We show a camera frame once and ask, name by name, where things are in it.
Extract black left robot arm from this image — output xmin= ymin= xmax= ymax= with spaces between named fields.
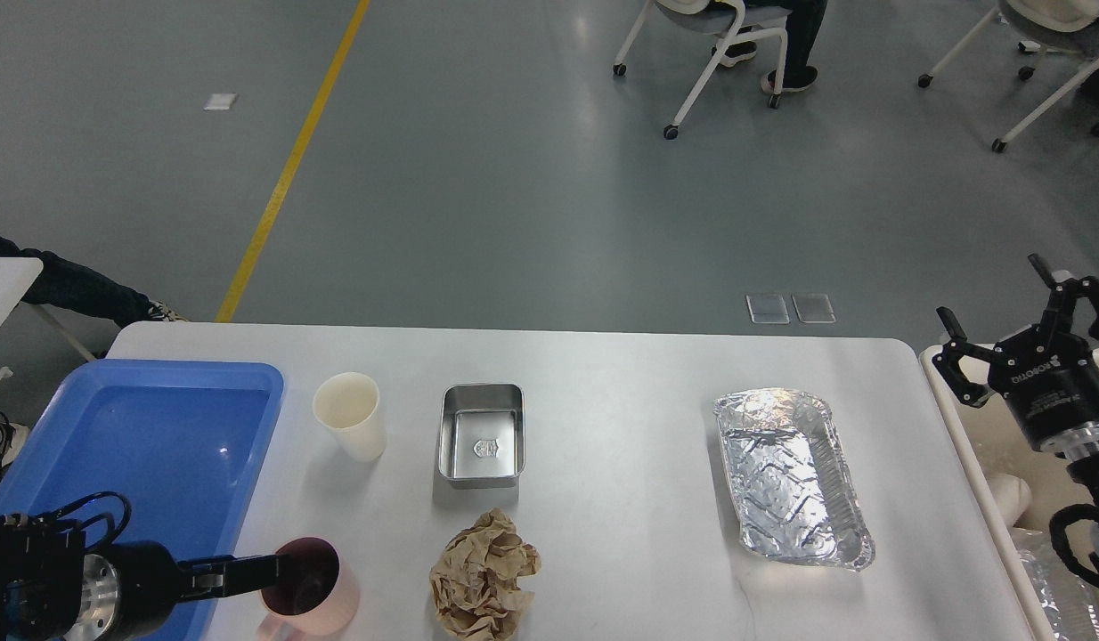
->
xmin=0 ymin=491 xmax=295 ymax=640

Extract white chair at right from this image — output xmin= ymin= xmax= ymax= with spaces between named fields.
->
xmin=915 ymin=1 xmax=1099 ymax=154

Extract cream paper cup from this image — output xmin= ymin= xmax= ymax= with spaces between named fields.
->
xmin=311 ymin=372 xmax=387 ymax=463

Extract steel rectangular container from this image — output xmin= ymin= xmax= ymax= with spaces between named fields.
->
xmin=436 ymin=383 xmax=525 ymax=490

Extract foil tray in bin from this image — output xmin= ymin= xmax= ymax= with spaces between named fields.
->
xmin=1009 ymin=528 xmax=1099 ymax=640

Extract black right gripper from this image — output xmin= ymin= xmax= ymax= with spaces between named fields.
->
xmin=932 ymin=253 xmax=1099 ymax=453

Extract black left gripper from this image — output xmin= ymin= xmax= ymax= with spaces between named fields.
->
xmin=77 ymin=542 xmax=281 ymax=638

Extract white cup in bin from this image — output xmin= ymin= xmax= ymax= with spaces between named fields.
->
xmin=986 ymin=472 xmax=1033 ymax=528

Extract white side table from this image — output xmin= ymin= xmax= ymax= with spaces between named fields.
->
xmin=0 ymin=258 xmax=42 ymax=328

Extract cream plastic bin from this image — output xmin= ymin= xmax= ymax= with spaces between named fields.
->
xmin=919 ymin=345 xmax=1091 ymax=640

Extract pink mug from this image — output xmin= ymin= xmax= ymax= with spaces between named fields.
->
xmin=256 ymin=537 xmax=360 ymax=640

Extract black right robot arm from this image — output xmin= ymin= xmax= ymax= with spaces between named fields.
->
xmin=932 ymin=253 xmax=1099 ymax=589

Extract white office chair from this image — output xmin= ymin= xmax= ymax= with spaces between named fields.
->
xmin=612 ymin=1 xmax=791 ymax=141

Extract blue plastic tray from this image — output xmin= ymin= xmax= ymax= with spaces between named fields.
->
xmin=0 ymin=360 xmax=285 ymax=641

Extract crumpled brown paper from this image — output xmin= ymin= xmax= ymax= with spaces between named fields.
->
xmin=428 ymin=507 xmax=542 ymax=640

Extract aluminium foil tray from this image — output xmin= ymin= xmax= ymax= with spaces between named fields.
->
xmin=713 ymin=388 xmax=875 ymax=572

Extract seated person dark trousers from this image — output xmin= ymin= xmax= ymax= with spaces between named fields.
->
xmin=718 ymin=1 xmax=829 ymax=93

